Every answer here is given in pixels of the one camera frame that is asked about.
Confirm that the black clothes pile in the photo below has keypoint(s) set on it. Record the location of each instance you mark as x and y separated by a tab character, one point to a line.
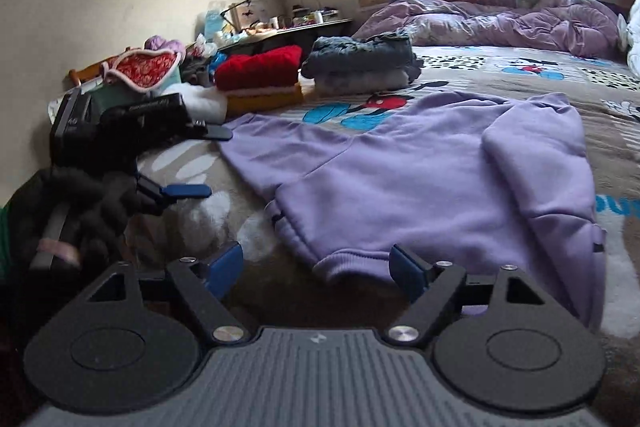
197	69

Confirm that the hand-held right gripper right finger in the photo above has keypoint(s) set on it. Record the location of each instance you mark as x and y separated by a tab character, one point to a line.
406	272

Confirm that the clutter of small desk items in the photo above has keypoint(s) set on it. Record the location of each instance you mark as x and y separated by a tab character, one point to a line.
300	18

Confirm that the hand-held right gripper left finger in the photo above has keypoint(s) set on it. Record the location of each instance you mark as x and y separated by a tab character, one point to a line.
227	264

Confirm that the white quilt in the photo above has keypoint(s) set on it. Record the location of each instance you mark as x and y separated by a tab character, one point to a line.
632	32

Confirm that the person's left hand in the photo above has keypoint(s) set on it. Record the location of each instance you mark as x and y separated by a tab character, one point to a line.
100	202

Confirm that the purple fluffy cloth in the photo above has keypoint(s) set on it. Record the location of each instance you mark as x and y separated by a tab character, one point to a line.
165	43

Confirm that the mustard knit garment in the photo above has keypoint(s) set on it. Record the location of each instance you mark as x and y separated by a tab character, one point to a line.
265	99

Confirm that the red knit sweater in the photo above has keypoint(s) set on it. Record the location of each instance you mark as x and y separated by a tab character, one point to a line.
260	69

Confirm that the black desk lamp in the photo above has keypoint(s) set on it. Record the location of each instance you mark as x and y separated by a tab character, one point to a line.
234	9

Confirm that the white fleece garment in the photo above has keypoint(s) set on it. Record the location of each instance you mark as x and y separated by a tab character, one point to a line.
202	104

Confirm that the purple sweatshirt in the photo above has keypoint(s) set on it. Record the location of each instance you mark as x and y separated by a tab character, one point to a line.
400	177

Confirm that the dark desk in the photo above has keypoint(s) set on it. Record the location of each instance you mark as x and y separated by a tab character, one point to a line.
290	32

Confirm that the purple duvet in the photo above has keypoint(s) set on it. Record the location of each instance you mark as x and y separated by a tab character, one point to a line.
500	24

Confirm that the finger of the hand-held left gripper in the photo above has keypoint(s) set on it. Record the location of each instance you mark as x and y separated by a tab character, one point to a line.
187	191
215	133

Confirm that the red patterned bag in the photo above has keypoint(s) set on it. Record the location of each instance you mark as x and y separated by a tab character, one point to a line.
142	69

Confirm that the light blue packet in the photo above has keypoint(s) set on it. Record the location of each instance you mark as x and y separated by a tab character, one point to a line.
213	24

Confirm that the denim jeans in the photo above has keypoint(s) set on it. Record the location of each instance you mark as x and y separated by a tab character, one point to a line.
360	52

